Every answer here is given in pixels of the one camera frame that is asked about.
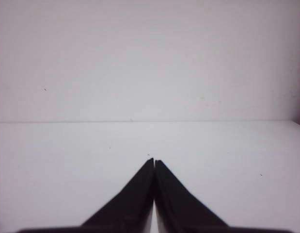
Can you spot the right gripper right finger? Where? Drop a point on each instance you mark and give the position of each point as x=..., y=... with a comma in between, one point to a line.
x=182, y=212

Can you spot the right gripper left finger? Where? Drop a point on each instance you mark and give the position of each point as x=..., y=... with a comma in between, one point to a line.
x=130, y=211

